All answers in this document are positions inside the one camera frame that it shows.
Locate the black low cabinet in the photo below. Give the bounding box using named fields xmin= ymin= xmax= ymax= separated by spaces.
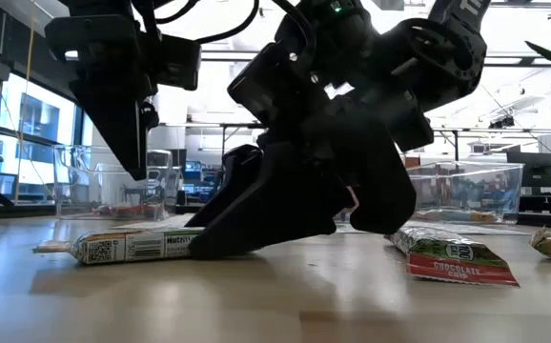
xmin=517 ymin=193 xmax=551 ymax=224

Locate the clear plastic bin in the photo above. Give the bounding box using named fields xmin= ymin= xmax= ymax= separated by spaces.
xmin=406 ymin=160 xmax=525 ymax=225
xmin=51 ymin=143 xmax=184 ymax=221

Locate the long linear ceiling light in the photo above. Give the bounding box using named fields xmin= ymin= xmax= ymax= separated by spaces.
xmin=201 ymin=47 xmax=551 ymax=68

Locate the red chocolate chip granola bar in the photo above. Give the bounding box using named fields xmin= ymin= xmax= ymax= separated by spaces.
xmin=383 ymin=226 xmax=520 ymax=288

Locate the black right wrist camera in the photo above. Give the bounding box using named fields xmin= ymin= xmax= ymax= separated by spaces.
xmin=226 ymin=41 xmax=332 ymax=132

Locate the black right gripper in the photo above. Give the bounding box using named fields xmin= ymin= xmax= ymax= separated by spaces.
xmin=184 ymin=90 xmax=435 ymax=261

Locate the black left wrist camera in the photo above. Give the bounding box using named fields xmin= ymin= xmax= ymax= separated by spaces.
xmin=153 ymin=32 xmax=203 ymax=91

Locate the large window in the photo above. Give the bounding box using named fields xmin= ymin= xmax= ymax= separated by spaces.
xmin=0 ymin=71 xmax=86 ymax=204

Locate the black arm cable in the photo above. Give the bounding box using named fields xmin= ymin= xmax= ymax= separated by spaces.
xmin=153 ymin=0 xmax=261 ymax=45

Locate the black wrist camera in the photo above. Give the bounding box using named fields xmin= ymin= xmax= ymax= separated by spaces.
xmin=153 ymin=32 xmax=203 ymax=91
xmin=226 ymin=41 xmax=332 ymax=132

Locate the black ceiling-mounted device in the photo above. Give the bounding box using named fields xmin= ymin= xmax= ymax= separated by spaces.
xmin=488 ymin=115 xmax=516 ymax=129

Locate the black monitor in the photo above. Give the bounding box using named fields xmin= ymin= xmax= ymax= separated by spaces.
xmin=506 ymin=151 xmax=551 ymax=189

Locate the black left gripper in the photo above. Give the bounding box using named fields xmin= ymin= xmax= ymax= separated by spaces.
xmin=44 ymin=12 xmax=161 ymax=182

